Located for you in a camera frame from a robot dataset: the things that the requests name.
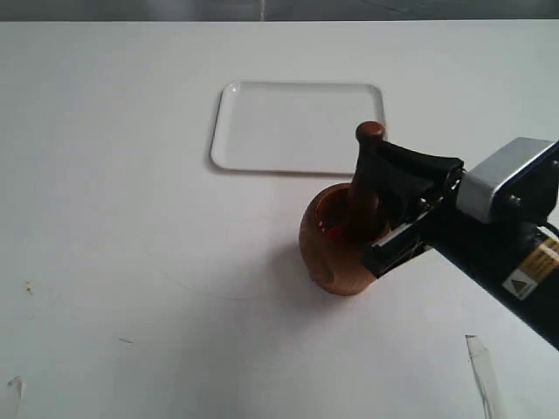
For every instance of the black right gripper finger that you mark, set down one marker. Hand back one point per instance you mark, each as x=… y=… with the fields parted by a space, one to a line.
x=399 y=192
x=385 y=155

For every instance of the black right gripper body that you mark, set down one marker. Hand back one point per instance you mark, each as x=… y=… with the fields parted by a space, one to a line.
x=515 y=259

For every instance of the brown wooden pestle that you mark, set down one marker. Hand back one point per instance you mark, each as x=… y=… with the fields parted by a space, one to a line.
x=365 y=222

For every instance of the dark red rounded object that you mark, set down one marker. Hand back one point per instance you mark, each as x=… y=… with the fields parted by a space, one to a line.
x=336 y=233

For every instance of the brown wooden mortar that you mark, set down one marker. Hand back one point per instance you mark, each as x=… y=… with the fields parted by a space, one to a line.
x=335 y=267

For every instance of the white rectangular tray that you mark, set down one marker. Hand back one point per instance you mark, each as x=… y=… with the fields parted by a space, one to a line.
x=292 y=127

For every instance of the clear tape strip right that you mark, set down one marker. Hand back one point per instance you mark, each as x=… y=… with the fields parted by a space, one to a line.
x=484 y=376

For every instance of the clear tape scrap left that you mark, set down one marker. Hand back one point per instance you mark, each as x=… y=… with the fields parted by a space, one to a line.
x=17 y=385

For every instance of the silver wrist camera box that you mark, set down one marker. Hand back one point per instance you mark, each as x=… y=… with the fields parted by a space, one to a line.
x=480 y=185

